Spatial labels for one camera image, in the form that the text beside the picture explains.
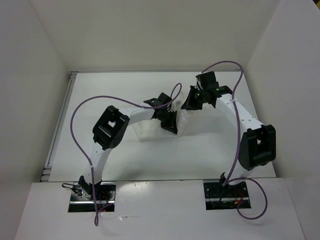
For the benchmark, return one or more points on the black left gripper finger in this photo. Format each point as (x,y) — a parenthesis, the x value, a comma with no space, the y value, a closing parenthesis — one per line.
(172,116)
(165,124)

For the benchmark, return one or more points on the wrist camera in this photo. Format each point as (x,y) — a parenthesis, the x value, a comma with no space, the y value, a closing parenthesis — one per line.
(174,106)
(198,82)

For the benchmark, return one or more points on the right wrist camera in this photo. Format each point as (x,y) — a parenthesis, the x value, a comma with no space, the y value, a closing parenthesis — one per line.
(198,82)

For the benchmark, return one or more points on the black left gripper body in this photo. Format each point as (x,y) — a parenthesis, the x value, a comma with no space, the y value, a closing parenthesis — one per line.
(163,113)

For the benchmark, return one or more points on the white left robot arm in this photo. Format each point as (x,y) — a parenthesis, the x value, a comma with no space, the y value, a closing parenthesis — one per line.
(110,129)

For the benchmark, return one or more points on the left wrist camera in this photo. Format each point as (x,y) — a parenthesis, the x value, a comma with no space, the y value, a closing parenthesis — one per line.
(174,106)

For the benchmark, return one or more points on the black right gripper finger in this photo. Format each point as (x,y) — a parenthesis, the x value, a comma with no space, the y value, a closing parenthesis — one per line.
(191,98)
(196,106)

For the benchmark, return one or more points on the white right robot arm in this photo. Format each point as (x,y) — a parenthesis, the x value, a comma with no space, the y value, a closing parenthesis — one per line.
(256,142)

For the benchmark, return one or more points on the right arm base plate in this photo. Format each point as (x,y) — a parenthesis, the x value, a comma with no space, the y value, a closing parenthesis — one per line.
(221,198)

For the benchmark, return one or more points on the white pleated skirt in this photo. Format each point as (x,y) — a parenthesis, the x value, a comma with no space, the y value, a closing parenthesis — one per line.
(149,130)

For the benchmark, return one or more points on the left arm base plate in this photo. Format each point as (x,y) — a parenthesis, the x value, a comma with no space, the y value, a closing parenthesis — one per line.
(80,202)

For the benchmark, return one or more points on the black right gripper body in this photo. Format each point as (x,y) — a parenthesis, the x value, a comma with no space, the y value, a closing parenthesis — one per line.
(202,92)

